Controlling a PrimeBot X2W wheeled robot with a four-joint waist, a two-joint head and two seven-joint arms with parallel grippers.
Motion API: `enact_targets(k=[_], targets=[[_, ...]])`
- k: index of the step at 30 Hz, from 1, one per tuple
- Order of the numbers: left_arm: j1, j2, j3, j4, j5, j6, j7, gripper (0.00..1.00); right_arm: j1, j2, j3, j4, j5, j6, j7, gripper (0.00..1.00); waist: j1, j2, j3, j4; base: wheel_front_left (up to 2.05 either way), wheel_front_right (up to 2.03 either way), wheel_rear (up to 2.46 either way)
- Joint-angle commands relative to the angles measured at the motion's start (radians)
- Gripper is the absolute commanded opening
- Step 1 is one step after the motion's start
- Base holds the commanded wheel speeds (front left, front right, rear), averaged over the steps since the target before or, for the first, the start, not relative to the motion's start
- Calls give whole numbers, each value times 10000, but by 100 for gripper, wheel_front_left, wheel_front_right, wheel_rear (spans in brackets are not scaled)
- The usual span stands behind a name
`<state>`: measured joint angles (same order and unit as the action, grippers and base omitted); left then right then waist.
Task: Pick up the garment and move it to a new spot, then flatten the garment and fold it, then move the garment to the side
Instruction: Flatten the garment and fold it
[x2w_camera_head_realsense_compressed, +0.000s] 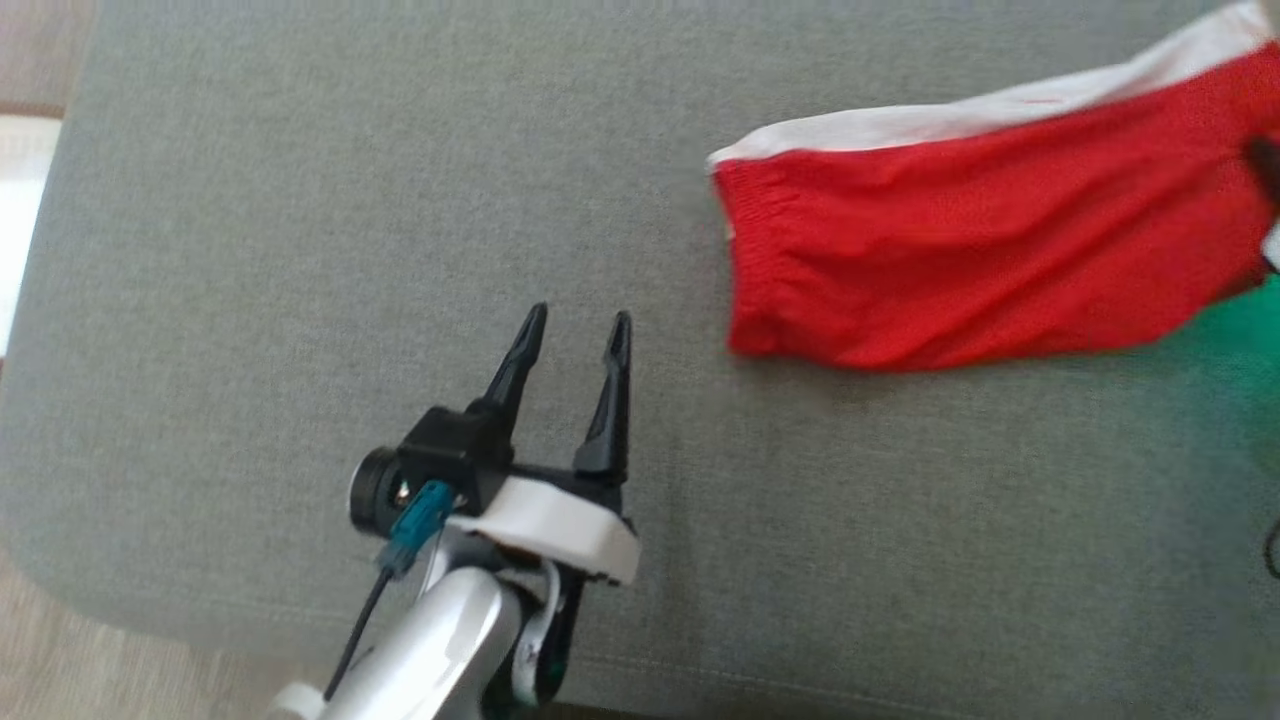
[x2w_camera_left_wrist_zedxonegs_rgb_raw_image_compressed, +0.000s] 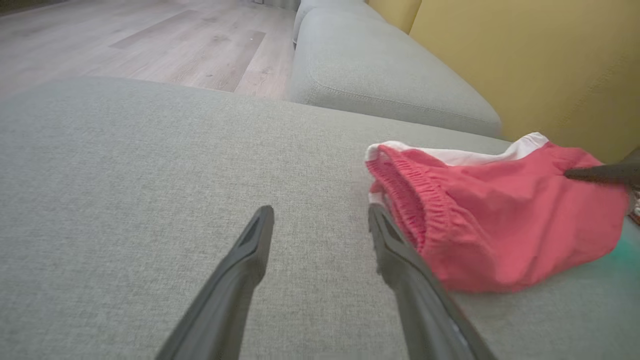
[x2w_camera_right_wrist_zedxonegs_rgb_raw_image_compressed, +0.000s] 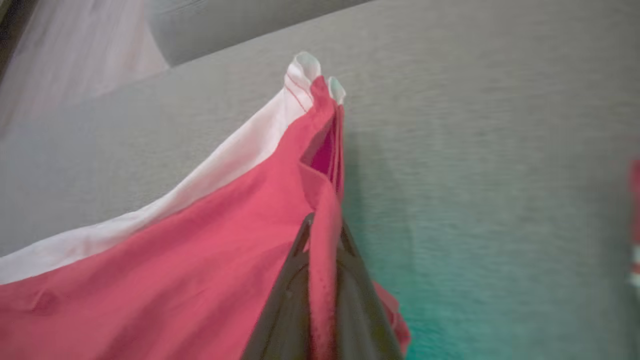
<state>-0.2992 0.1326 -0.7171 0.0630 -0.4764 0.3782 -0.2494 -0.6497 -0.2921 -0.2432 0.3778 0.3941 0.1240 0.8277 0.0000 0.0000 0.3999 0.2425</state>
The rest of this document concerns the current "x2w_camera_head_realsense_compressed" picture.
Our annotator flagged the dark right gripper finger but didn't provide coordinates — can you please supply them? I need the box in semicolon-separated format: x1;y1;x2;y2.
1245;135;1280;206

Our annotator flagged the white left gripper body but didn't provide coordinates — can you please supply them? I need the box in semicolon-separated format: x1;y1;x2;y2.
443;462;642;588

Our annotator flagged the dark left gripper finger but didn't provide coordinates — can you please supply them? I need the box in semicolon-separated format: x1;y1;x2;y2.
466;302;550;446
572;310;635;488

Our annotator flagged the red mesh shorts white stripe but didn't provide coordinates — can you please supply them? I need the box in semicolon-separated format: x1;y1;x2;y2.
707;0;1280;373

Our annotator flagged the grey sofa seat cushion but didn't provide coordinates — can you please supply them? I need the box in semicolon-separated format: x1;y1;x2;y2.
0;0;1280;720

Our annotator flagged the white floor mat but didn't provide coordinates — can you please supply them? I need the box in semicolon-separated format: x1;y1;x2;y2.
0;115;63;356

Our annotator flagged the left cable teal connector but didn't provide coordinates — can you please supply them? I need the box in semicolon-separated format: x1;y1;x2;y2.
322;480;459;703

